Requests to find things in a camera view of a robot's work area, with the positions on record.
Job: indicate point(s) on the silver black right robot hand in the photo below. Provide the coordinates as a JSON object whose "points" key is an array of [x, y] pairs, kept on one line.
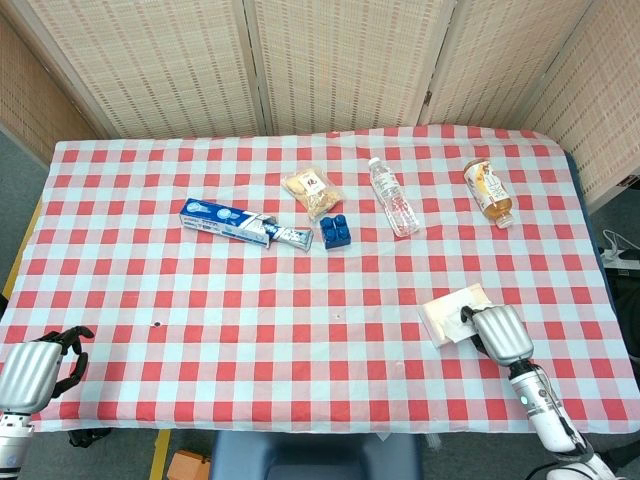
{"points": [[502, 332]]}

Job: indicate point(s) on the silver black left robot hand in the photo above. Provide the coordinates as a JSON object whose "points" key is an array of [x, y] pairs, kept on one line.
{"points": [[30, 372]]}

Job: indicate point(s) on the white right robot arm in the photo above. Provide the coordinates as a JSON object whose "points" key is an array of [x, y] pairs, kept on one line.
{"points": [[545, 410]]}

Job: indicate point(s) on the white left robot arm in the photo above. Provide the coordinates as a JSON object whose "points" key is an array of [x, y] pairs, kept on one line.
{"points": [[12, 440]]}

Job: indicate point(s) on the red white checkered tablecloth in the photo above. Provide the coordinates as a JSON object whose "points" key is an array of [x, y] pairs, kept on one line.
{"points": [[280, 320]]}

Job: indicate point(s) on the black equipment case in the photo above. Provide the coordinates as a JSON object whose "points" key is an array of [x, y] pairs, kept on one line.
{"points": [[625, 310]]}

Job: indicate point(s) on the amber tea bottle yellow label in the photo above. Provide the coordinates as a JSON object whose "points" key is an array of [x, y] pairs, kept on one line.
{"points": [[492, 192]]}

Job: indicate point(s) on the white power strip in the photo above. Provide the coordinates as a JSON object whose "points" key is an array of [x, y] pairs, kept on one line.
{"points": [[622, 252]]}

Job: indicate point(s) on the clear plastic water bottle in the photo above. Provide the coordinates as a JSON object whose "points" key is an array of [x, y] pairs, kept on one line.
{"points": [[395, 200]]}

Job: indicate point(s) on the orange box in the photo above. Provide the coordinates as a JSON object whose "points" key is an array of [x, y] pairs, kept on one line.
{"points": [[189, 466]]}

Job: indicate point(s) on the blue plastic building block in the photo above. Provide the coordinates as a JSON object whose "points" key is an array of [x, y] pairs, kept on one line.
{"points": [[336, 232]]}

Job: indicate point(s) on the silver blue toothpaste tube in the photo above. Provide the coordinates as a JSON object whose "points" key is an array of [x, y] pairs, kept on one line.
{"points": [[295, 237]]}

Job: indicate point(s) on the clear bag of snacks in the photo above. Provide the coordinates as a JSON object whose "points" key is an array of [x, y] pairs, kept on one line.
{"points": [[315, 192]]}

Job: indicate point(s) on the blue white toothpaste box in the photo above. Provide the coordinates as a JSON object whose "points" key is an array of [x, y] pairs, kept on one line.
{"points": [[220, 220]]}

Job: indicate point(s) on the metal screen hinge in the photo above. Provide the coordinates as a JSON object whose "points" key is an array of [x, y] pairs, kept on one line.
{"points": [[427, 97]]}

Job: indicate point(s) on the woven folding screen panel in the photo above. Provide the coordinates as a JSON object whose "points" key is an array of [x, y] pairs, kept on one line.
{"points": [[600, 100], [345, 60], [500, 60], [35, 100], [160, 65]]}

